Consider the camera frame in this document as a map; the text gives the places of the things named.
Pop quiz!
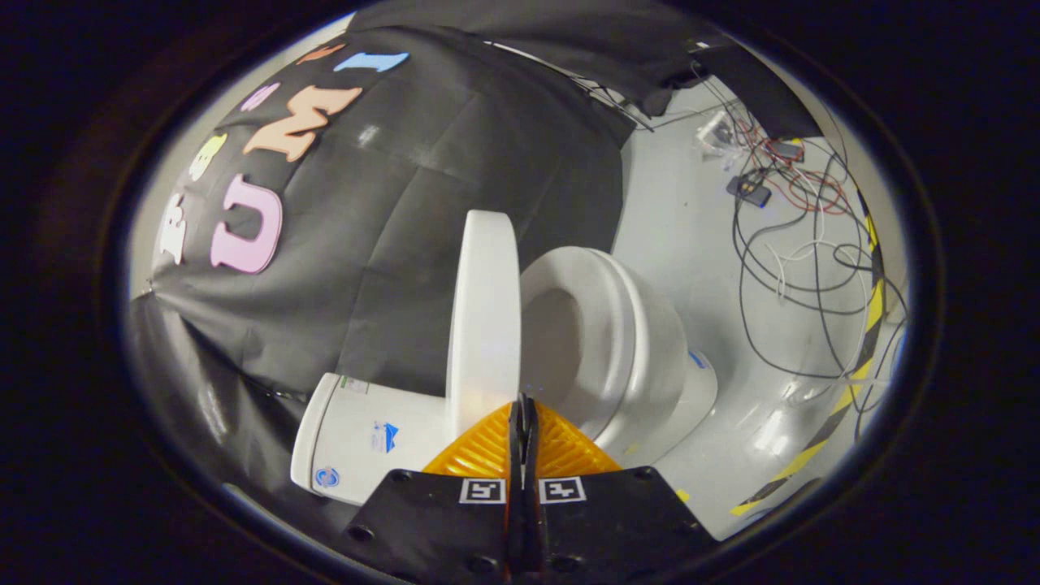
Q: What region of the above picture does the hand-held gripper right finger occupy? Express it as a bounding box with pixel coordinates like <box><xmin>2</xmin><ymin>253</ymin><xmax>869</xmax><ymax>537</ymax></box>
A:
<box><xmin>522</xmin><ymin>395</ymin><xmax>721</xmax><ymax>583</ymax></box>

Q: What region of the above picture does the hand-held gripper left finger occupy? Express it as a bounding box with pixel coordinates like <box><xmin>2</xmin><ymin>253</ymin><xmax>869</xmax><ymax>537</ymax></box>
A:
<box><xmin>341</xmin><ymin>396</ymin><xmax>525</xmax><ymax>583</ymax></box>

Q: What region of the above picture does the white toilet lid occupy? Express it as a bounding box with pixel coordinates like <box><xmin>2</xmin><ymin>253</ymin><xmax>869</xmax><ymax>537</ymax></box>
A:
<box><xmin>444</xmin><ymin>209</ymin><xmax>523</xmax><ymax>437</ymax></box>

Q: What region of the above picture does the white ceramic toilet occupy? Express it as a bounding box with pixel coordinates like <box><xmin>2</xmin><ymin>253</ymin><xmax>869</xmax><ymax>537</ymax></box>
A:
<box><xmin>290</xmin><ymin>245</ymin><xmax>721</xmax><ymax>507</ymax></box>

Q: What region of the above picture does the white toilet seat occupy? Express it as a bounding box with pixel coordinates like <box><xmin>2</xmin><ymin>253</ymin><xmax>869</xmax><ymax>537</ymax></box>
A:
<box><xmin>520</xmin><ymin>245</ymin><xmax>652</xmax><ymax>444</ymax></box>

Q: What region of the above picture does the yellow black hazard tape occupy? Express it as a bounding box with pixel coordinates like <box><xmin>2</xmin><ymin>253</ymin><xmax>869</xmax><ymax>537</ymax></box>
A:
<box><xmin>730</xmin><ymin>191</ymin><xmax>888</xmax><ymax>518</ymax></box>

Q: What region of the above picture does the black backdrop cloth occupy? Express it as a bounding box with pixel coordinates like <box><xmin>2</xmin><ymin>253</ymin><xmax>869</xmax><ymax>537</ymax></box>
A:
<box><xmin>128</xmin><ymin>0</ymin><xmax>823</xmax><ymax>533</ymax></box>

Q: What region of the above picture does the small black device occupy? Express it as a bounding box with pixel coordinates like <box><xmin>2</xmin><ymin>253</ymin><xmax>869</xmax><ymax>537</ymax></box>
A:
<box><xmin>726</xmin><ymin>173</ymin><xmax>773</xmax><ymax>209</ymax></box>

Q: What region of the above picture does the tangle of cables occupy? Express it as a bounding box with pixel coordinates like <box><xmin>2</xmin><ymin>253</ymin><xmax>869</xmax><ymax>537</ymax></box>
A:
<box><xmin>691</xmin><ymin>69</ymin><xmax>909</xmax><ymax>444</ymax></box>

